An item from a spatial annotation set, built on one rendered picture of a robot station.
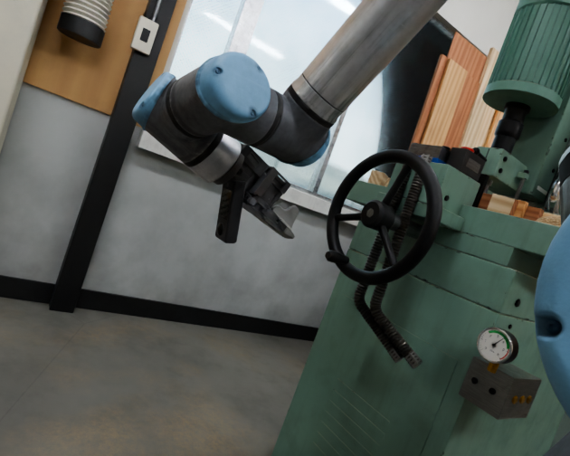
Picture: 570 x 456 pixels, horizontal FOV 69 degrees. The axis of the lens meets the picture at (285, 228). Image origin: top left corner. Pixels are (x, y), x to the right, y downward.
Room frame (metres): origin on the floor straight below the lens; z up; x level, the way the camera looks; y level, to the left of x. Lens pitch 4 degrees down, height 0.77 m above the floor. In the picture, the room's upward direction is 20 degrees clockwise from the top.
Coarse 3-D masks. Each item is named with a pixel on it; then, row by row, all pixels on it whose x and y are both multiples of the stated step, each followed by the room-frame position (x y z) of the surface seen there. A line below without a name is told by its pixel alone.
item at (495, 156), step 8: (480, 152) 1.06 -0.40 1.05; (488, 152) 1.05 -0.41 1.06; (496, 152) 1.03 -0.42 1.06; (504, 152) 1.02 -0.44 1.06; (488, 160) 1.04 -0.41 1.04; (496, 160) 1.02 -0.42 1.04; (504, 160) 1.03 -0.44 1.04; (512, 160) 1.05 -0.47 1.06; (488, 168) 1.03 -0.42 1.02; (496, 168) 1.02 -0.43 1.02; (504, 168) 1.04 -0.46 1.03; (512, 168) 1.06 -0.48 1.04; (520, 168) 1.08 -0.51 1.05; (496, 176) 1.03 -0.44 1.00; (504, 176) 1.05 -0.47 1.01; (512, 176) 1.07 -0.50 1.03; (488, 184) 1.07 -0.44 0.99; (496, 184) 1.09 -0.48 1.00; (504, 184) 1.06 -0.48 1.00; (512, 184) 1.08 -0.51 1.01
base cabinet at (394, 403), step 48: (336, 288) 1.15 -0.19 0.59; (432, 288) 0.92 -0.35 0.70; (336, 336) 1.09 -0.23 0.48; (432, 336) 0.89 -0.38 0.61; (528, 336) 0.90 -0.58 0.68; (336, 384) 1.05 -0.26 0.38; (384, 384) 0.94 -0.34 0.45; (432, 384) 0.86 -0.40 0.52; (288, 432) 1.13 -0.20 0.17; (336, 432) 1.00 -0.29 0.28; (384, 432) 0.91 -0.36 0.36; (432, 432) 0.83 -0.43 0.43; (480, 432) 0.87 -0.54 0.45; (528, 432) 1.03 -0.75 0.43
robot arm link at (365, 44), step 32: (384, 0) 0.55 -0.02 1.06; (416, 0) 0.54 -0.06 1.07; (352, 32) 0.57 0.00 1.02; (384, 32) 0.56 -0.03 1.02; (416, 32) 0.58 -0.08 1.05; (320, 64) 0.60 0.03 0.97; (352, 64) 0.58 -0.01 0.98; (384, 64) 0.59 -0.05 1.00; (288, 96) 0.62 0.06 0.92; (320, 96) 0.60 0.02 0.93; (352, 96) 0.61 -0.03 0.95; (288, 128) 0.62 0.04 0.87; (320, 128) 0.63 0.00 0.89; (288, 160) 0.67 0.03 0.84
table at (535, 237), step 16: (352, 192) 1.20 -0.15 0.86; (368, 192) 1.16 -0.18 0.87; (384, 192) 1.11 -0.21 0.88; (400, 208) 0.94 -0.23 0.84; (416, 208) 0.90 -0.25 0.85; (464, 208) 0.92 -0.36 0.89; (480, 208) 0.90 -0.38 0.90; (448, 224) 0.88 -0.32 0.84; (464, 224) 0.91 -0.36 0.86; (480, 224) 0.88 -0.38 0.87; (496, 224) 0.86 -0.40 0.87; (512, 224) 0.83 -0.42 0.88; (528, 224) 0.81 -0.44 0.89; (544, 224) 0.79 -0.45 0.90; (496, 240) 0.85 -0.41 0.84; (512, 240) 0.82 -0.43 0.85; (528, 240) 0.80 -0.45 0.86; (544, 240) 0.78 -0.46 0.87; (544, 256) 0.78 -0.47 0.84
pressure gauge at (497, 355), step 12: (480, 336) 0.75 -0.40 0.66; (492, 336) 0.74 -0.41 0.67; (504, 336) 0.72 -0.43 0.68; (480, 348) 0.75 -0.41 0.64; (492, 348) 0.73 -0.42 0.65; (504, 348) 0.72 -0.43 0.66; (516, 348) 0.72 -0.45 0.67; (492, 360) 0.73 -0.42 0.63; (504, 360) 0.71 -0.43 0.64; (492, 372) 0.74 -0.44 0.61
